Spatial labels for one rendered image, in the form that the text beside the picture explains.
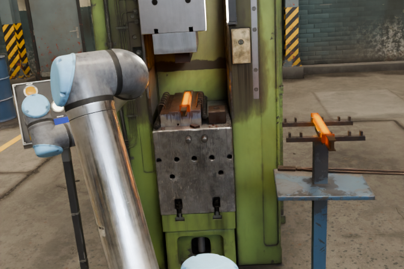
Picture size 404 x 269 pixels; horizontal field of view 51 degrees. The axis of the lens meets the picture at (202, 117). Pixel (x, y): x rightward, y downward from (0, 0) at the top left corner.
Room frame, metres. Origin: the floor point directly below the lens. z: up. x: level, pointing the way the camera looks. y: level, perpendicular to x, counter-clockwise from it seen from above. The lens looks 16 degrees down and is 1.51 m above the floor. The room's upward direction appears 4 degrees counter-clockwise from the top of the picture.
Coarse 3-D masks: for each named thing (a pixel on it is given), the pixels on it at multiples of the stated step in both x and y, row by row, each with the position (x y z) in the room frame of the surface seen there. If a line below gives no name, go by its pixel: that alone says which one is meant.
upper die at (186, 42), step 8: (176, 32) 1.96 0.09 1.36; (184, 32) 1.96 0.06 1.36; (192, 32) 1.96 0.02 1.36; (160, 40) 1.96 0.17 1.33; (168, 40) 1.96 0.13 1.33; (176, 40) 1.96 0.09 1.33; (184, 40) 1.96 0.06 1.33; (192, 40) 1.96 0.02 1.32; (160, 48) 1.96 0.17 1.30; (168, 48) 1.96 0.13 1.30; (176, 48) 1.96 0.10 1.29; (184, 48) 1.96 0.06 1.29; (192, 48) 1.96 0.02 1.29
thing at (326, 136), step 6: (312, 114) 1.88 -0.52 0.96; (318, 114) 1.87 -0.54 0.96; (318, 120) 1.78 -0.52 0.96; (318, 126) 1.70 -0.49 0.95; (324, 126) 1.69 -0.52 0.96; (324, 132) 1.61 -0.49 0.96; (330, 132) 1.61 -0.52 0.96; (324, 138) 1.56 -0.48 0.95; (330, 138) 1.51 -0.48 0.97; (330, 144) 1.50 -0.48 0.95; (330, 150) 1.48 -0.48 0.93
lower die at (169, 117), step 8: (176, 96) 2.29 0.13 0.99; (192, 96) 2.26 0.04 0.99; (200, 96) 2.24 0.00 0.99; (168, 104) 2.15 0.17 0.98; (176, 104) 2.09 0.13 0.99; (192, 104) 2.07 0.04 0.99; (200, 104) 2.05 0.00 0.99; (168, 112) 1.99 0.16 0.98; (176, 112) 1.96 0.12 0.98; (192, 112) 1.96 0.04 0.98; (200, 112) 1.96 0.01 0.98; (160, 120) 1.96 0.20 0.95; (168, 120) 1.96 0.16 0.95; (176, 120) 1.96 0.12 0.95; (184, 120) 1.96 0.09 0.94; (192, 120) 1.96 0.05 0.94; (200, 120) 1.96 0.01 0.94
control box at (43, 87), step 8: (48, 80) 1.87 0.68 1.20; (16, 88) 1.81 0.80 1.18; (24, 88) 1.82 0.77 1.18; (40, 88) 1.84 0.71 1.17; (48, 88) 1.85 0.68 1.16; (16, 96) 1.79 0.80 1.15; (24, 96) 1.80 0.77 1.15; (48, 96) 1.83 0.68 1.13; (16, 104) 1.77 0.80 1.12; (56, 112) 1.80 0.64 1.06; (64, 112) 1.81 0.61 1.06; (24, 120) 1.74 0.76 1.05; (24, 128) 1.72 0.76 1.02; (24, 136) 1.70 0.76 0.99; (24, 144) 1.69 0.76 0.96
